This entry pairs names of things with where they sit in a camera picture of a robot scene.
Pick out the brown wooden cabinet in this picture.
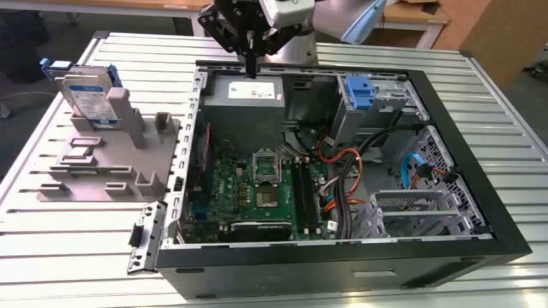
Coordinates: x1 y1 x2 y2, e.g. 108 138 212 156
432 0 548 92

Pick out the green RAM stick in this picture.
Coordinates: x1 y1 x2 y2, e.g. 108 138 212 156
68 168 112 176

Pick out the metal disk bay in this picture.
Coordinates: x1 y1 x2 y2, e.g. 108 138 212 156
370 189 487 240

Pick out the orange power wire black plug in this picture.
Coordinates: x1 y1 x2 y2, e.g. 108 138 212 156
414 163 462 190

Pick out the orange wire loop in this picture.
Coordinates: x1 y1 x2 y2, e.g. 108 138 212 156
319 126 366 200

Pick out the grey power supply unit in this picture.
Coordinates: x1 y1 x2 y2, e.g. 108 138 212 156
200 75 287 155

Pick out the grey expansion slot retainer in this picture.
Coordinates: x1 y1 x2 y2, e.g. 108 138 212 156
127 200 170 276

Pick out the black graphics card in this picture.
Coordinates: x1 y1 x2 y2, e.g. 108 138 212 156
218 219 295 243

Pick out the hard disk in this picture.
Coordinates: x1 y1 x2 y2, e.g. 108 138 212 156
39 57 126 131

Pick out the grey parts rack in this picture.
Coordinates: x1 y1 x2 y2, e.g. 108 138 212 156
36 88 183 203

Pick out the green motherboard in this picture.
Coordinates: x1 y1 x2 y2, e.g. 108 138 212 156
183 150 339 241

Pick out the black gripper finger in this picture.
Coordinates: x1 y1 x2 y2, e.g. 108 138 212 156
252 24 310 79
198 6 254 79

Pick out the blue data wire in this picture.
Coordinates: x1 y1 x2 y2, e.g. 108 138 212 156
402 152 430 190

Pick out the grey metal drive cage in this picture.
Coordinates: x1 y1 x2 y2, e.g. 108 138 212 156
332 75 430 148

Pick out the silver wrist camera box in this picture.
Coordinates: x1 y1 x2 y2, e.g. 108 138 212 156
259 0 318 28

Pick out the metal socket cover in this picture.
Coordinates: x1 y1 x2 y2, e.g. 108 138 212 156
252 148 284 187

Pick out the black cable bundle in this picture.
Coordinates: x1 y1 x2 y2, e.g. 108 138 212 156
334 123 426 240

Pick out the black PC case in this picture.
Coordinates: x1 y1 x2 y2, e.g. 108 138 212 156
154 59 535 301

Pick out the office chair wheel base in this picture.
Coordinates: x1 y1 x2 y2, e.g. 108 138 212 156
523 59 548 78

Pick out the CPU socket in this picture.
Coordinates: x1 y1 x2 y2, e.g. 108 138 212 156
255 187 286 208

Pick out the black RAM slot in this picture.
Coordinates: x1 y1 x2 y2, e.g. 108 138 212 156
303 156 323 235
292 156 312 235

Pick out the blue plastic drive latch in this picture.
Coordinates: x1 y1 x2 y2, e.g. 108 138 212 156
346 75 376 110

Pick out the white floor cable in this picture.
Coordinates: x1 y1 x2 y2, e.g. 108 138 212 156
0 91 56 101

